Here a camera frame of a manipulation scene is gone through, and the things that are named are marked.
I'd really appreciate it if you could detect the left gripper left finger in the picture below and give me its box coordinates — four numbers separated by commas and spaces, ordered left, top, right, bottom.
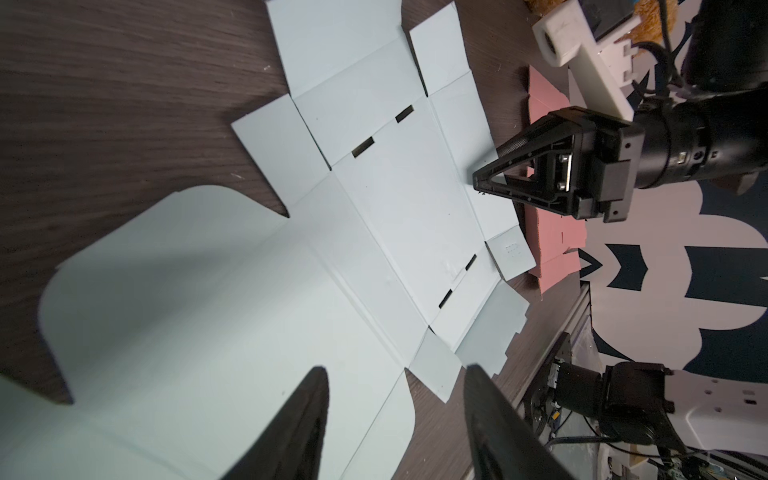
223, 366, 330, 479

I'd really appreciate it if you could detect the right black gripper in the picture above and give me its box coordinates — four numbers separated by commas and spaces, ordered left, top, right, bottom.
472, 107, 645, 223

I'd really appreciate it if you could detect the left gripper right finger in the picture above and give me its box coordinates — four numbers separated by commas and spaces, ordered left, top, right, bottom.
463, 364, 572, 480

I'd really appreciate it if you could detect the light blue paper box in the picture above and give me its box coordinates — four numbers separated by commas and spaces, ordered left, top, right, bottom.
1, 1, 533, 479

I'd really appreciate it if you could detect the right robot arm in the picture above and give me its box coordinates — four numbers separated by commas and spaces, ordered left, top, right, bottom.
472, 1, 767, 479

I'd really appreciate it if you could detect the pink paper box blank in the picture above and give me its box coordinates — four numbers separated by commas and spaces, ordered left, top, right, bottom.
524, 65, 587, 293

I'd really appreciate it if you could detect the brown teddy bear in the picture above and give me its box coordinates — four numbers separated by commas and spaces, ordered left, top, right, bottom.
524, 0, 681, 43

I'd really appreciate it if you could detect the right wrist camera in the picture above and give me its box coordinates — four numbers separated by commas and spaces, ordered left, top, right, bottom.
532, 0, 641, 121

